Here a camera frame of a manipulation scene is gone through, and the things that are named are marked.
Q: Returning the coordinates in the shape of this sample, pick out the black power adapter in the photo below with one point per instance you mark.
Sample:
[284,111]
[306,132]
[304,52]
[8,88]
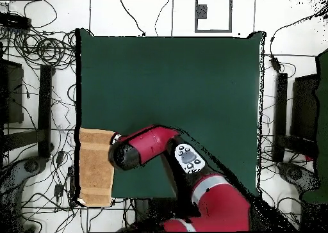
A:
[58,190]
[275,64]
[60,157]

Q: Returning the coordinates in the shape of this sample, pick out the orange terry towel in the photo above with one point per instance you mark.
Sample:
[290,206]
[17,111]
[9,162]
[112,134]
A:
[94,166]

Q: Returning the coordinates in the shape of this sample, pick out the green hanging cloth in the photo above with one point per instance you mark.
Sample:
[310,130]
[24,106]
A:
[323,115]

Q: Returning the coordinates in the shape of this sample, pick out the black stand bar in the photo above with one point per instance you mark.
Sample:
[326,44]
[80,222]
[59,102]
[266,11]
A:
[44,110]
[280,115]

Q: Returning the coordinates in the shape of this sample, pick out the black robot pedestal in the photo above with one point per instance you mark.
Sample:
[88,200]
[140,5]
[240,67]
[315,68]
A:
[143,210]

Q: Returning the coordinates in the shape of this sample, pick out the black furniture panel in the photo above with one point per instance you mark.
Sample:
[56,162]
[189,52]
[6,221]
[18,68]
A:
[12,94]
[305,107]

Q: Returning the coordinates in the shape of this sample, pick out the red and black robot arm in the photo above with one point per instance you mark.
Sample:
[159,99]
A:
[200,181]

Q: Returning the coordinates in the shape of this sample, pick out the dark green table cloth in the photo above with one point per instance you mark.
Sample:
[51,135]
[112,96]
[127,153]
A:
[179,89]

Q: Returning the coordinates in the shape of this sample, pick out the dark grey block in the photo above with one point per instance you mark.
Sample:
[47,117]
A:
[202,12]

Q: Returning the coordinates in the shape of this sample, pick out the black power strip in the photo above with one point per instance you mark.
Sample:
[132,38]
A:
[71,184]
[15,21]

